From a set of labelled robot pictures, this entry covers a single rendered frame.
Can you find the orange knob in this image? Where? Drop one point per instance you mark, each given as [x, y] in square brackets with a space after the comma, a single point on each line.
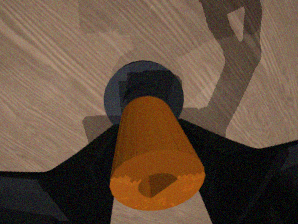
[154, 166]

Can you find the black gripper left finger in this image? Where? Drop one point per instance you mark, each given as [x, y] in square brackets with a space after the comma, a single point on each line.
[75, 192]

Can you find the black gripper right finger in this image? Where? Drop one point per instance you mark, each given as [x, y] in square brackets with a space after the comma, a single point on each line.
[235, 175]

